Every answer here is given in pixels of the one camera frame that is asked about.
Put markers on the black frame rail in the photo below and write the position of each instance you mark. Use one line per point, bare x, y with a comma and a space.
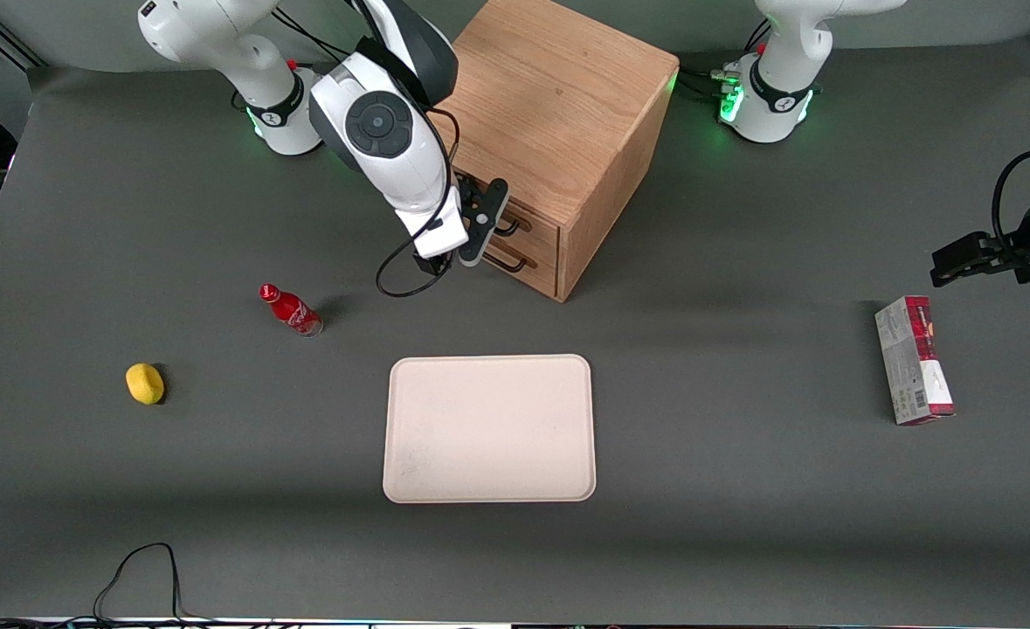
8, 44

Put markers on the yellow lemon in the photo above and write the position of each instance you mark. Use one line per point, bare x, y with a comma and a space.
145, 383

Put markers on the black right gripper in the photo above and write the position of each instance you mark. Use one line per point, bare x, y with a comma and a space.
466, 186

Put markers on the red cola bottle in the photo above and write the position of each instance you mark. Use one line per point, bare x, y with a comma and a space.
292, 312

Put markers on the oak wooden drawer cabinet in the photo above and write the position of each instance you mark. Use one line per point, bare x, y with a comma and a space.
558, 96

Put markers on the grey and red carton box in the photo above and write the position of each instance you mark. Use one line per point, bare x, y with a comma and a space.
912, 362

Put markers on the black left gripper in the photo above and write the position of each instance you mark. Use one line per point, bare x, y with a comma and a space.
1026, 245

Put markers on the beige rectangular tray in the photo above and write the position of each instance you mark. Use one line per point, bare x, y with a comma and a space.
490, 428

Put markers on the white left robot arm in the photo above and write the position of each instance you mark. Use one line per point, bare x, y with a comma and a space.
785, 87

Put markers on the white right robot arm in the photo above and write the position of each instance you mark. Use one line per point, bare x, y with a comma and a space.
410, 175

